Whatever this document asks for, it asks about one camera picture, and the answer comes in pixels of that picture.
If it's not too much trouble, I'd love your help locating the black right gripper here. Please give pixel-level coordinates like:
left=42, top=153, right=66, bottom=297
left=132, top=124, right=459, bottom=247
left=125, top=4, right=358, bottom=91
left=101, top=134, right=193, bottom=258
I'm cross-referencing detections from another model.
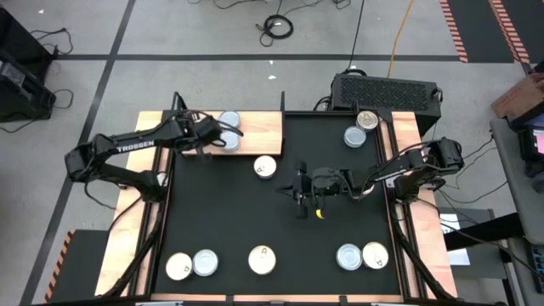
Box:
left=275, top=159, right=346, bottom=220

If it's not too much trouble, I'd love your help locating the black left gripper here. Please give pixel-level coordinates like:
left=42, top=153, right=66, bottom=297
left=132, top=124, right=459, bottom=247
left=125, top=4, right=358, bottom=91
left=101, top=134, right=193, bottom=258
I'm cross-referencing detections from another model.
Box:
left=186, top=113, right=244, bottom=162

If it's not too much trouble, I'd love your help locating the wooden shelf board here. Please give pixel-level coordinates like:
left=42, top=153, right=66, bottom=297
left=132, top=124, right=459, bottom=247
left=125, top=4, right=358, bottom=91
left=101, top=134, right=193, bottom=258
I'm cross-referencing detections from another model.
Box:
left=182, top=110, right=284, bottom=156

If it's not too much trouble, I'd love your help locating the black perforated computer case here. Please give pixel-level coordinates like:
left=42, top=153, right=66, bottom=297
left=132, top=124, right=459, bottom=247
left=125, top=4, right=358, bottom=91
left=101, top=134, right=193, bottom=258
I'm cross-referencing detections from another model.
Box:
left=330, top=71, right=444, bottom=136

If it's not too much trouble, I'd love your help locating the white paper sheet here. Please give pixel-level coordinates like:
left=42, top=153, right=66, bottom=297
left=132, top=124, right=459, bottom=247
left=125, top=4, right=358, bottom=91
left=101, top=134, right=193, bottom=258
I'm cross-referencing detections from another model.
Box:
left=439, top=211, right=472, bottom=267

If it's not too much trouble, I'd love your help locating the black floor mat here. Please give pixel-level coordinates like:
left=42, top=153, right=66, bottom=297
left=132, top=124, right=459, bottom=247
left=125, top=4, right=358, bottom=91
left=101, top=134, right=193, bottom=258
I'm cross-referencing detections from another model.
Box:
left=43, top=228, right=112, bottom=305

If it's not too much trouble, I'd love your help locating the black floor beam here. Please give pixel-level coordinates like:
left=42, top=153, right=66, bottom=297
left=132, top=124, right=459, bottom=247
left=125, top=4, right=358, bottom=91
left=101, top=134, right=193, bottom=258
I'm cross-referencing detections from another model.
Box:
left=443, top=211, right=526, bottom=252

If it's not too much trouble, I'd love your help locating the black equipment case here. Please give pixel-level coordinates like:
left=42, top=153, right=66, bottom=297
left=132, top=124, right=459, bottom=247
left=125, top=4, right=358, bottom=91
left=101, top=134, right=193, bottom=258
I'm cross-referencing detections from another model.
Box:
left=0, top=59, right=58, bottom=124

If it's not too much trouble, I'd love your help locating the grey side table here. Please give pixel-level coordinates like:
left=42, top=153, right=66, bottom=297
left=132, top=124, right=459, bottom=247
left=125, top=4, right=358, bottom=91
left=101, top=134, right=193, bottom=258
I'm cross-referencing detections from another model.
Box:
left=488, top=116, right=544, bottom=247

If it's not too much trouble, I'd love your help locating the black cabinet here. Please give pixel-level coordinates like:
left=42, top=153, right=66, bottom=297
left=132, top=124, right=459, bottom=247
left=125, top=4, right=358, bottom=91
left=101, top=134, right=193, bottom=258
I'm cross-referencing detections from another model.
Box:
left=0, top=6, right=56, bottom=71

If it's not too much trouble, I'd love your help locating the black monitor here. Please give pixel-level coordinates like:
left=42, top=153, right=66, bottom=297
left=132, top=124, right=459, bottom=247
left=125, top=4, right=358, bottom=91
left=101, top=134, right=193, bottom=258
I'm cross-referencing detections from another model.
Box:
left=515, top=122, right=544, bottom=179

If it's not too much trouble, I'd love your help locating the brown cardboard box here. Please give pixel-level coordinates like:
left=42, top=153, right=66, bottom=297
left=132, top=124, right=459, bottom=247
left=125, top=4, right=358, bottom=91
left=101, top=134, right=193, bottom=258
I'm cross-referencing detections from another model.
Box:
left=491, top=71, right=544, bottom=122

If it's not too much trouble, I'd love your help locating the black metal shelf frame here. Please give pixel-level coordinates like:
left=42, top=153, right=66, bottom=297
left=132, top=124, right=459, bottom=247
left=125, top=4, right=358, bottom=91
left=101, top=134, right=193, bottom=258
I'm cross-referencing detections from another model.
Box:
left=168, top=90, right=286, bottom=158

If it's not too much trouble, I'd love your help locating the coiled black cable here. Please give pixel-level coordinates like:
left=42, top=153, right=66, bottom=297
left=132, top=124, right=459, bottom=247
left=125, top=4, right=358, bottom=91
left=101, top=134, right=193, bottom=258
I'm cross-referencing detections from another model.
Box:
left=254, top=14, right=295, bottom=48

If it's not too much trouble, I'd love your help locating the black floor cable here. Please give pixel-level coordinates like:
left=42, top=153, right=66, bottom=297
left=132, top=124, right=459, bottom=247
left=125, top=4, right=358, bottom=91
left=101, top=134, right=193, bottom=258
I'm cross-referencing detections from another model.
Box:
left=344, top=0, right=367, bottom=77

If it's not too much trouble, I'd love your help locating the yellow floor cable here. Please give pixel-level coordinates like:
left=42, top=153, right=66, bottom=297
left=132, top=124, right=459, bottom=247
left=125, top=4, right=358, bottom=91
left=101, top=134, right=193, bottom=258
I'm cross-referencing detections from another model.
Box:
left=386, top=0, right=416, bottom=79

